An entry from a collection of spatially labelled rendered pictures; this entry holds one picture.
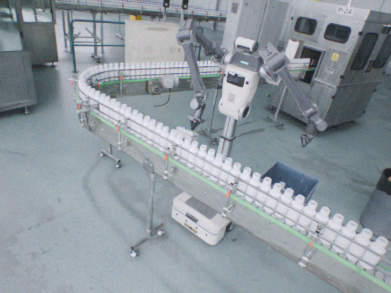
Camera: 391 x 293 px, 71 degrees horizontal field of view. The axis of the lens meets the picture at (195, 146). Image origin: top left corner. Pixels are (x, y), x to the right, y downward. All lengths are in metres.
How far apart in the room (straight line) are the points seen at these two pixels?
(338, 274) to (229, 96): 1.31
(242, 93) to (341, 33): 3.12
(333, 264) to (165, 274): 1.31
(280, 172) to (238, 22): 5.69
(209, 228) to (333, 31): 3.69
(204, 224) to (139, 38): 3.96
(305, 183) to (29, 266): 2.11
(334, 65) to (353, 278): 3.85
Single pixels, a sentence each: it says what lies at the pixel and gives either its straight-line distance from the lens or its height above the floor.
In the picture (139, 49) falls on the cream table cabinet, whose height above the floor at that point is 0.77.
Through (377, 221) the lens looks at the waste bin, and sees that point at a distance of 3.38.
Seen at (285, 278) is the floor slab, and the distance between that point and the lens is 2.61.
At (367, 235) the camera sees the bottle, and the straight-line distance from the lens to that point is 1.43.
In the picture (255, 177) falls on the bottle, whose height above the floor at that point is 1.16.
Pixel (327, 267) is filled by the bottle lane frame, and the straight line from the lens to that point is 1.55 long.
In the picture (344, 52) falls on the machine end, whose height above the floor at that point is 1.40.
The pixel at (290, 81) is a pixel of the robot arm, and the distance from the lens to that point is 1.53.
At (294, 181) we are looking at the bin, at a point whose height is 0.85.
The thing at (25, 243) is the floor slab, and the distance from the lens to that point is 2.69.
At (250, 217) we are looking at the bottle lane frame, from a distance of 1.56.
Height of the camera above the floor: 1.97
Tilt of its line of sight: 31 degrees down
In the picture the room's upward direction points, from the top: 9 degrees clockwise
